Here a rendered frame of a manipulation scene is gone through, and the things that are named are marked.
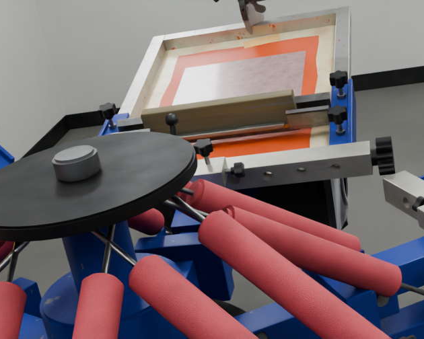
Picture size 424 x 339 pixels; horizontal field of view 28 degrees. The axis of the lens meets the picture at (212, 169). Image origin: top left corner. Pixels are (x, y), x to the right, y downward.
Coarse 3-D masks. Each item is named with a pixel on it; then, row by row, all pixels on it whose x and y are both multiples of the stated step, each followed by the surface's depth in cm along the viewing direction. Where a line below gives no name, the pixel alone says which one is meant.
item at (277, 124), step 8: (224, 128) 194; (232, 128) 193; (240, 128) 192; (248, 128) 191; (256, 128) 191; (264, 128) 191; (272, 128) 190; (184, 136) 195; (192, 136) 194; (200, 136) 194; (208, 136) 194
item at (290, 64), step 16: (256, 48) 236; (272, 48) 234; (288, 48) 231; (304, 48) 229; (256, 64) 228; (272, 64) 226; (288, 64) 223; (304, 64) 221; (240, 80) 222; (256, 80) 220; (272, 80) 218; (288, 80) 216; (304, 80) 214; (304, 128) 193; (224, 144) 196; (240, 144) 194; (256, 144) 192; (272, 144) 191; (288, 144) 189; (304, 144) 188
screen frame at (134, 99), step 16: (288, 16) 241; (304, 16) 239; (320, 16) 237; (336, 16) 234; (192, 32) 247; (208, 32) 245; (224, 32) 244; (240, 32) 243; (256, 32) 242; (272, 32) 242; (336, 32) 225; (160, 48) 244; (176, 48) 249; (336, 48) 217; (144, 64) 236; (336, 64) 209; (144, 80) 227; (128, 96) 221; (144, 96) 224
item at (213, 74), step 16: (240, 48) 239; (176, 64) 240; (192, 64) 237; (208, 64) 235; (224, 64) 232; (240, 64) 230; (176, 80) 231; (192, 80) 228; (208, 80) 226; (224, 80) 224; (176, 96) 222; (192, 96) 220; (208, 96) 218; (224, 96) 216; (192, 144) 199
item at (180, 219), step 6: (174, 216) 160; (180, 216) 159; (186, 216) 159; (174, 222) 158; (180, 222) 158; (186, 222) 157; (192, 222) 157; (198, 222) 156; (174, 228) 157; (180, 228) 157; (186, 228) 157; (192, 228) 157; (198, 228) 156; (174, 234) 158
